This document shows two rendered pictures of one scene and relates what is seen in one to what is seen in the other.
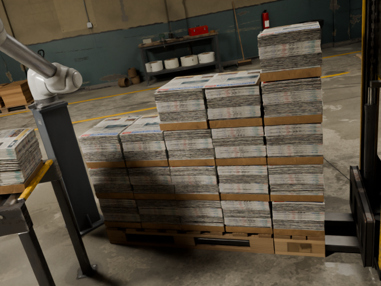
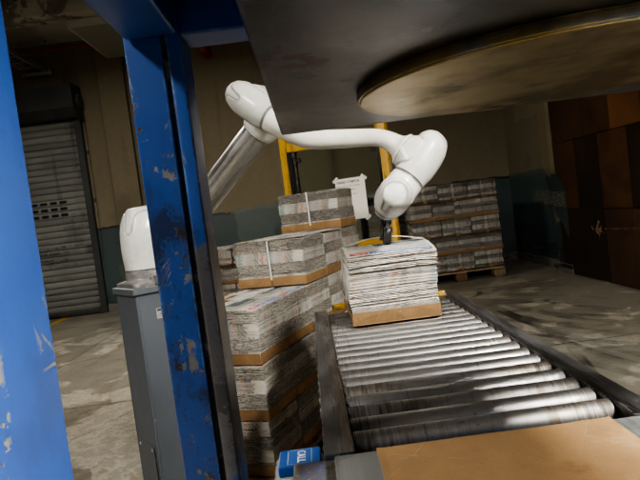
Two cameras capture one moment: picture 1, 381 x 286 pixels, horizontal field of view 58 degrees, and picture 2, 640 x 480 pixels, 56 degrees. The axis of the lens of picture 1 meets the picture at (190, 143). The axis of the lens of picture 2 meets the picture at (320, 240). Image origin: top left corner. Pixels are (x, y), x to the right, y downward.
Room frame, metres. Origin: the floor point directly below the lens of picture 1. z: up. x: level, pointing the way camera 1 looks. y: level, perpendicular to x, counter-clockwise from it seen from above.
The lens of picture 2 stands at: (1.75, 3.05, 1.19)
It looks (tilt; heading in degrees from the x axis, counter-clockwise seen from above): 3 degrees down; 271
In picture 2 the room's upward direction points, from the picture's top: 7 degrees counter-clockwise
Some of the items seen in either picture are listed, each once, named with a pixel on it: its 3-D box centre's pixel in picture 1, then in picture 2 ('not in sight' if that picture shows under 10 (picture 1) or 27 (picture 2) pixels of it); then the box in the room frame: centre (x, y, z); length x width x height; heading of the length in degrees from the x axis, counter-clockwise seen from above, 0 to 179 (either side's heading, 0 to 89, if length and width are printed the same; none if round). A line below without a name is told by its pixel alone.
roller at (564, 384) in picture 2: not in sight; (463, 405); (1.54, 1.89, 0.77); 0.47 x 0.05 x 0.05; 2
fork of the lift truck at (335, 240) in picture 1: (269, 239); not in sight; (1.76, -0.38, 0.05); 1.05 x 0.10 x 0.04; 70
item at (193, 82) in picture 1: (188, 81); (278, 237); (2.02, -0.05, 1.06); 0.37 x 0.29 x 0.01; 159
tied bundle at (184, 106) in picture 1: (190, 101); (282, 260); (2.02, -0.04, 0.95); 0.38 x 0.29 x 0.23; 159
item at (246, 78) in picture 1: (235, 78); (303, 232); (1.90, -0.31, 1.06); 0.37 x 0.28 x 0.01; 160
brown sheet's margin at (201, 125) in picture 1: (192, 115); (284, 277); (2.02, -0.04, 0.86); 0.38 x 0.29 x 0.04; 159
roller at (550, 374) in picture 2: not in sight; (454, 394); (1.54, 1.83, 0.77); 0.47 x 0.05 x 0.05; 2
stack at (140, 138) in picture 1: (183, 179); (284, 369); (2.06, 0.09, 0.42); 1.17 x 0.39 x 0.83; 70
